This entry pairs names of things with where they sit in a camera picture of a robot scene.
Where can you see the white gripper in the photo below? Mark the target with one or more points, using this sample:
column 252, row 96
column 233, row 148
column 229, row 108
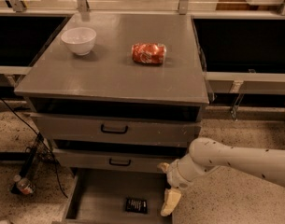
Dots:
column 174, row 175

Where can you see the black rxbar chocolate bar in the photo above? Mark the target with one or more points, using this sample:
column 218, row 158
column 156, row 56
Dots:
column 136, row 206

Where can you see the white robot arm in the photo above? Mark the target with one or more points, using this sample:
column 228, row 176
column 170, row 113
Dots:
column 205, row 155

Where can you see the grey bottom drawer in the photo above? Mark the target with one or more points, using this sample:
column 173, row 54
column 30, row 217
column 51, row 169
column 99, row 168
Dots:
column 99, row 197

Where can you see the grey drawer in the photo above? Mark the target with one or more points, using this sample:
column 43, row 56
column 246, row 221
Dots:
column 147, row 132
column 99, row 197
column 113, row 156

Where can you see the grey top drawer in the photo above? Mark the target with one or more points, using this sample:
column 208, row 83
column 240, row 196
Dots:
column 147, row 132

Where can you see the grey middle drawer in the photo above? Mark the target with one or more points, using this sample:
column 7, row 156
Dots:
column 113, row 156

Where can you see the grey drawer cabinet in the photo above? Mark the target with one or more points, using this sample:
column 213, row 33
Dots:
column 108, row 83

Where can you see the crushed red soda can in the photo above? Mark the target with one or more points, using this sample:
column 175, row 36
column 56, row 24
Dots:
column 149, row 53

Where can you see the black floor stand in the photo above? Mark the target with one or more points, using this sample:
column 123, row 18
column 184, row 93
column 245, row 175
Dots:
column 28, row 168

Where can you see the plastic water bottle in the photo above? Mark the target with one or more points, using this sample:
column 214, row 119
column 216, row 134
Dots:
column 24, row 185

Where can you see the right black bin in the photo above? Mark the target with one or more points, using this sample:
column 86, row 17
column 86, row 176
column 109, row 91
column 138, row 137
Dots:
column 238, row 46

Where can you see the black bin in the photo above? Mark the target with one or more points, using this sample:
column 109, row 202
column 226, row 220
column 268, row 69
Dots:
column 24, row 38
column 238, row 46

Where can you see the white bowl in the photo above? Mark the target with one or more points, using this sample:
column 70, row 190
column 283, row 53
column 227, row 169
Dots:
column 79, row 40

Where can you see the left black bin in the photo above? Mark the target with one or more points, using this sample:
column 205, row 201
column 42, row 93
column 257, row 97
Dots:
column 24, row 38

